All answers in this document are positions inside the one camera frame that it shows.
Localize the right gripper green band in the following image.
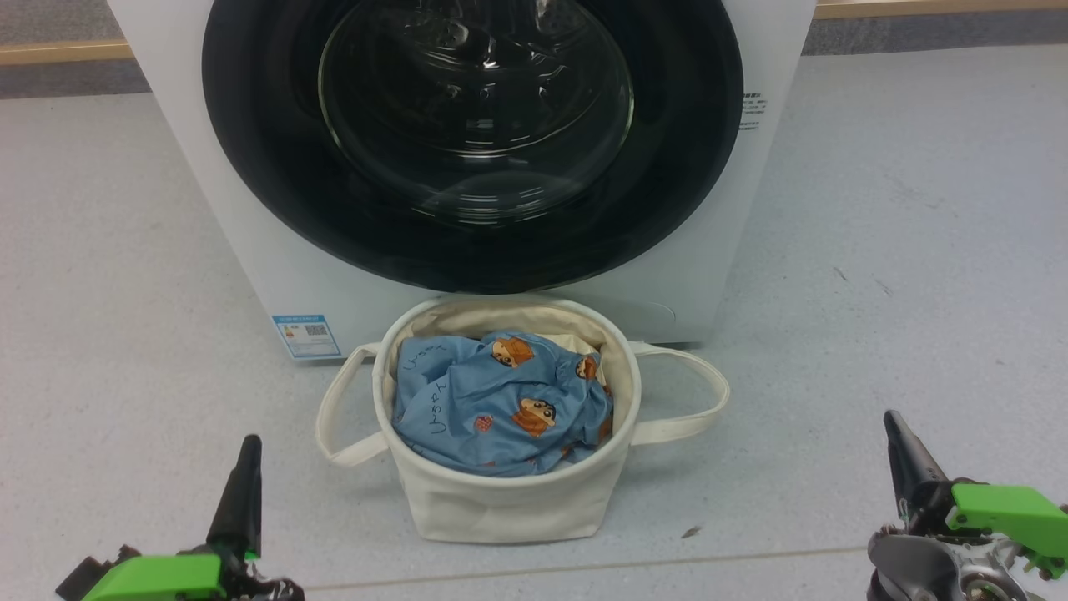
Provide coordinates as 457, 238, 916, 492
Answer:
883, 409, 1068, 578

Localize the white pillow filler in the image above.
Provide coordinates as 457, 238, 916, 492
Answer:
541, 332, 603, 358

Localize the blue cartoon print garment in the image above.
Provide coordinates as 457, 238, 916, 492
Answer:
392, 334, 615, 477

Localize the round black glass washer door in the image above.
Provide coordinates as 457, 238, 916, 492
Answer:
202, 0, 745, 295

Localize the white front-load washing machine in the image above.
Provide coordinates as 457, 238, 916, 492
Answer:
107, 0, 819, 361

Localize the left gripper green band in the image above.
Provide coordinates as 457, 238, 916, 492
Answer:
82, 434, 263, 601

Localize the cream canvas laundry basket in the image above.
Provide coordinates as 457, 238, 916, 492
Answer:
315, 294, 731, 545

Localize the blue energy label sticker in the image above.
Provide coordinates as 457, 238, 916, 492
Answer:
272, 314, 343, 360

